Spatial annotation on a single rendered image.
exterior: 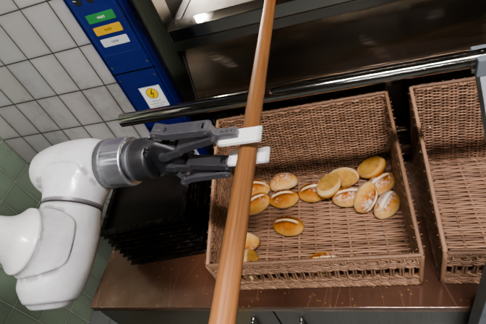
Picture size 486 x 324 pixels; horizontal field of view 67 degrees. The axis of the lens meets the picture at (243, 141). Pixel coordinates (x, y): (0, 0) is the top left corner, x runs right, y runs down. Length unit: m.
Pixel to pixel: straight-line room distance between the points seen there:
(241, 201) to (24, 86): 1.12
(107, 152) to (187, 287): 0.68
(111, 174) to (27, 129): 1.05
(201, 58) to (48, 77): 0.54
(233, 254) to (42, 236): 0.30
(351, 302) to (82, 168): 0.75
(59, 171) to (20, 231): 0.12
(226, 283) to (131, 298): 0.89
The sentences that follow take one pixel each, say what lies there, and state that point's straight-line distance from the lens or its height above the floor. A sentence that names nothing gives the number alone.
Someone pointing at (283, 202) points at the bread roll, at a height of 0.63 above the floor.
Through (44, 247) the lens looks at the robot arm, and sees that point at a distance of 0.64.
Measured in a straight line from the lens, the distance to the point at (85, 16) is 1.17.
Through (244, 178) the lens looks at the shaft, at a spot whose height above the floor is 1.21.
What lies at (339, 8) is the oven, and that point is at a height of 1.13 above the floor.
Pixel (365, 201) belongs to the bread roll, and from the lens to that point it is 1.15.
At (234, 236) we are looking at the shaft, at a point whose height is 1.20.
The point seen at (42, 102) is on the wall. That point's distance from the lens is 1.52.
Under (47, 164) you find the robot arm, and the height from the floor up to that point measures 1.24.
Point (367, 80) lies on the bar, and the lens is 0.71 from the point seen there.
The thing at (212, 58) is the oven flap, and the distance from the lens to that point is 1.16.
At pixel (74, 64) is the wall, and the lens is 1.33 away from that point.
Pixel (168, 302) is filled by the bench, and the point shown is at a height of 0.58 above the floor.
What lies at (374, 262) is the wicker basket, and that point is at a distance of 0.98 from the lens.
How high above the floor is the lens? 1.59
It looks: 41 degrees down
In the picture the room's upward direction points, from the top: 23 degrees counter-clockwise
